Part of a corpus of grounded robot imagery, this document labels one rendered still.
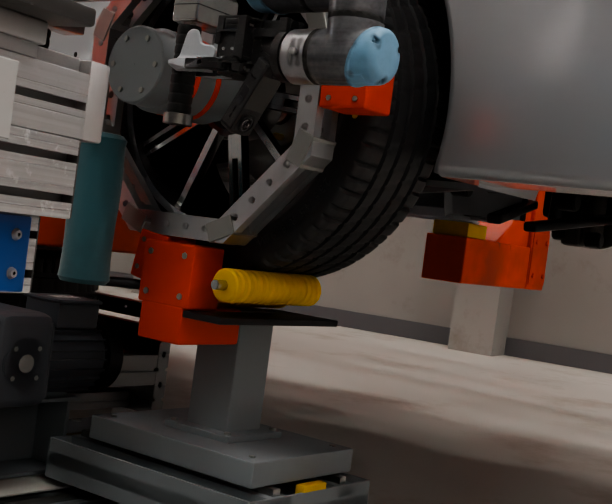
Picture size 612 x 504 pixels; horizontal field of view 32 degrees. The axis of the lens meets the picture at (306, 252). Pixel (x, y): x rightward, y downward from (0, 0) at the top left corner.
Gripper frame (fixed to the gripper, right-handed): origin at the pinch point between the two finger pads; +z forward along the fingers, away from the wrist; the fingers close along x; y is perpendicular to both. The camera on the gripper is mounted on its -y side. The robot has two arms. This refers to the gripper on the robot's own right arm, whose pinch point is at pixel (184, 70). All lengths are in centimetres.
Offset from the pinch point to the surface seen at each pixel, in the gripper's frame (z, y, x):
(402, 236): 284, -13, -533
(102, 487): 28, -72, -22
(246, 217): 1.5, -20.2, -20.5
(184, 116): -2.0, -7.0, 0.8
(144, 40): 15.4, 5.8, -6.0
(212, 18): -2.5, 8.1, -1.9
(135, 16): 38.1, 14.6, -24.7
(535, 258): 62, -19, -268
